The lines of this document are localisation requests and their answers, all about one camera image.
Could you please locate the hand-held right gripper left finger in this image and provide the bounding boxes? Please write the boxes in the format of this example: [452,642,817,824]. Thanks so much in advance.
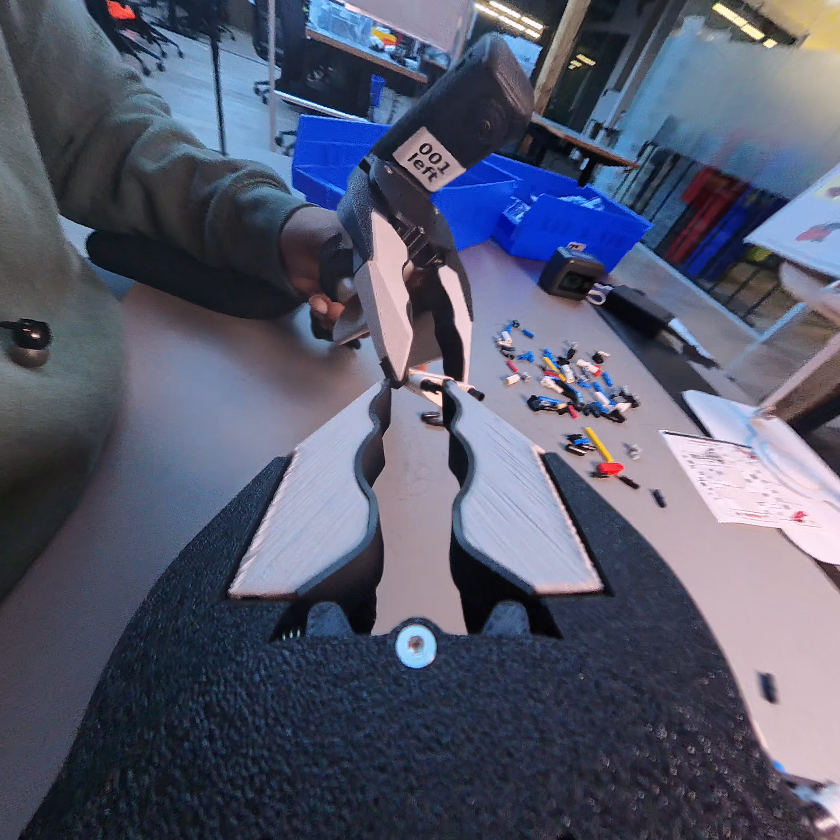
[228,381,392,599]

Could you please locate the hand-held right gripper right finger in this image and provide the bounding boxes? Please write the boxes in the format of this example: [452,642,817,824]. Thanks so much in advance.
[443,379,605,597]

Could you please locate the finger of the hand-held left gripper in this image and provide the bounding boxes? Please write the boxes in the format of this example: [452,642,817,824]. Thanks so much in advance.
[435,255,476,383]
[353,210,416,389]

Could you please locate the white curved toy panel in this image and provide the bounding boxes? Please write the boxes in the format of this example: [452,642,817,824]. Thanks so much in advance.
[402,367,460,406]

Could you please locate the blue plastic bin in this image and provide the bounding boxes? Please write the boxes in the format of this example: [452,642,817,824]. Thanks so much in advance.
[492,154,654,273]
[292,115,519,252]

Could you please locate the pile of small toy pieces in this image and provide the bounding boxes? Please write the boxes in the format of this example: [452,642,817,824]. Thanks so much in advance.
[492,320,641,424]

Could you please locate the black white toy brick model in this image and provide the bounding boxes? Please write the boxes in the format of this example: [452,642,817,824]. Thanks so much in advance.
[774,761,840,831]

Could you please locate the person's left hand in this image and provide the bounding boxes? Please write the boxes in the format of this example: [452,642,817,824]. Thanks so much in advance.
[281,205,347,324]

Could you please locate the whiteboard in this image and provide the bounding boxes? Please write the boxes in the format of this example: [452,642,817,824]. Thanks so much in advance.
[344,0,473,53]

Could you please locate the wooden background table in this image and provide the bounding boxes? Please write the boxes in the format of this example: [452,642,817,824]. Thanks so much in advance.
[525,112,641,186]

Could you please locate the black device with green display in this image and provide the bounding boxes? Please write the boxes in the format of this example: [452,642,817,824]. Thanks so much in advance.
[538,246,605,301]

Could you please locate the black power adapter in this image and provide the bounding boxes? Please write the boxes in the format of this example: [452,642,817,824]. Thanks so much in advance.
[600,285,677,339]

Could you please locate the white printed sheet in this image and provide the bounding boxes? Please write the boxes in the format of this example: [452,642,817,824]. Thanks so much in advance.
[659,430,824,529]

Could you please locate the stacked red blue crates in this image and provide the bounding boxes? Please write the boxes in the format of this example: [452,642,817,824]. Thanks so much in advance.
[663,167,788,277]

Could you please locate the white stand base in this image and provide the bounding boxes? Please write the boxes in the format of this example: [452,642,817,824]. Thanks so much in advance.
[682,390,840,565]

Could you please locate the office chair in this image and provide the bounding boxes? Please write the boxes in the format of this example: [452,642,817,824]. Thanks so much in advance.
[85,0,185,76]

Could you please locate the instruction booklet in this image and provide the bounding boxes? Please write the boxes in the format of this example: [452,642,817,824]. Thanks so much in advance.
[745,164,840,280]

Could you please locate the pale wooden post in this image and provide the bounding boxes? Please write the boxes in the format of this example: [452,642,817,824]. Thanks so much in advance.
[532,0,592,116]

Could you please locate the black drawstring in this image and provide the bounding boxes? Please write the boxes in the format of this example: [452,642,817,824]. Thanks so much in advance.
[0,318,52,368]

